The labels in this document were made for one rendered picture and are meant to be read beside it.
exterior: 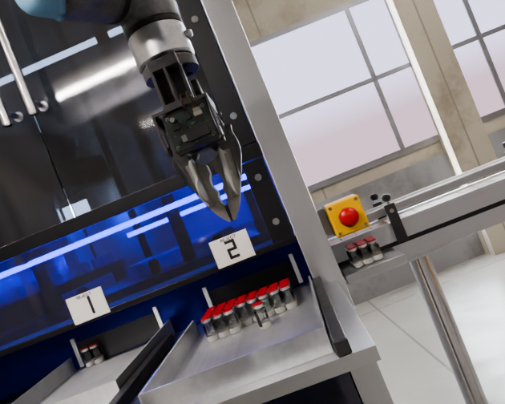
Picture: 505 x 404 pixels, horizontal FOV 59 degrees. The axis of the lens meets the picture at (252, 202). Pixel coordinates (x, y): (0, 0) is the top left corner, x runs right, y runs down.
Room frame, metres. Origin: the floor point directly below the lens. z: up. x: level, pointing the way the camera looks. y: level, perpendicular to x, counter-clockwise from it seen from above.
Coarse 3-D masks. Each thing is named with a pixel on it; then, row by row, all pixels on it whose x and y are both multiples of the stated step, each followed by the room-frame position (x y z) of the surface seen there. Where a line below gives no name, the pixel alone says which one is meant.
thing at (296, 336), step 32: (288, 320) 0.78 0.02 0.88; (320, 320) 0.60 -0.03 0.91; (192, 352) 0.82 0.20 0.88; (224, 352) 0.74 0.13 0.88; (256, 352) 0.58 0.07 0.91; (288, 352) 0.57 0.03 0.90; (320, 352) 0.57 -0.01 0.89; (160, 384) 0.66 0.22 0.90; (192, 384) 0.58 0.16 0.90; (224, 384) 0.58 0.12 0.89
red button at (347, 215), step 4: (344, 208) 0.91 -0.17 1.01; (348, 208) 0.90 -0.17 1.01; (352, 208) 0.90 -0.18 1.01; (340, 212) 0.91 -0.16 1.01; (344, 212) 0.90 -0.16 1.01; (348, 212) 0.90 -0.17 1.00; (352, 212) 0.90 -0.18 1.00; (356, 212) 0.90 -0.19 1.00; (340, 216) 0.91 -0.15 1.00; (344, 216) 0.90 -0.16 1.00; (348, 216) 0.90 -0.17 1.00; (352, 216) 0.90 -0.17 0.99; (356, 216) 0.90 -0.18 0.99; (340, 220) 0.91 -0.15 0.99; (344, 220) 0.90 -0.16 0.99; (348, 220) 0.90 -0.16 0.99; (352, 220) 0.90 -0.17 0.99; (356, 220) 0.90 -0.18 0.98; (344, 224) 0.91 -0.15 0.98; (348, 224) 0.90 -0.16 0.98; (352, 224) 0.90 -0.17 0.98
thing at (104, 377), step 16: (160, 336) 0.96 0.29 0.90; (128, 352) 1.03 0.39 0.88; (144, 352) 0.85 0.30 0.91; (64, 368) 1.03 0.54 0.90; (96, 368) 1.00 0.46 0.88; (112, 368) 0.94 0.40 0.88; (128, 368) 0.77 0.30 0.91; (48, 384) 0.95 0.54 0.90; (64, 384) 0.97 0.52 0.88; (80, 384) 0.92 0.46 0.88; (96, 384) 0.87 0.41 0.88; (112, 384) 0.71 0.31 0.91; (16, 400) 0.85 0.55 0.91; (32, 400) 0.89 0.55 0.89; (48, 400) 0.89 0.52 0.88; (64, 400) 0.72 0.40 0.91; (80, 400) 0.71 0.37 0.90; (96, 400) 0.71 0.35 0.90
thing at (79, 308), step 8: (96, 288) 0.98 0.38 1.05; (80, 296) 0.98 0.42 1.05; (96, 296) 0.98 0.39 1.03; (72, 304) 0.98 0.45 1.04; (80, 304) 0.98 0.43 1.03; (88, 304) 0.98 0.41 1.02; (96, 304) 0.98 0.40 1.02; (104, 304) 0.97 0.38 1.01; (72, 312) 0.98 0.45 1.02; (80, 312) 0.98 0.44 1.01; (88, 312) 0.98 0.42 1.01; (96, 312) 0.98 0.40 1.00; (104, 312) 0.98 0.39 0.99; (80, 320) 0.98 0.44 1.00; (88, 320) 0.98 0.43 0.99
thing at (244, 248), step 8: (240, 232) 0.95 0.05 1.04; (216, 240) 0.95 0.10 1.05; (224, 240) 0.95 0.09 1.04; (240, 240) 0.95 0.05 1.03; (248, 240) 0.95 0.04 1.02; (216, 248) 0.96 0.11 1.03; (224, 248) 0.95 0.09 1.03; (240, 248) 0.95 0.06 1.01; (248, 248) 0.95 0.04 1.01; (216, 256) 0.96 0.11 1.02; (224, 256) 0.95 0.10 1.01; (240, 256) 0.95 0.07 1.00; (248, 256) 0.95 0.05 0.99; (216, 264) 0.96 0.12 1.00; (224, 264) 0.95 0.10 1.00
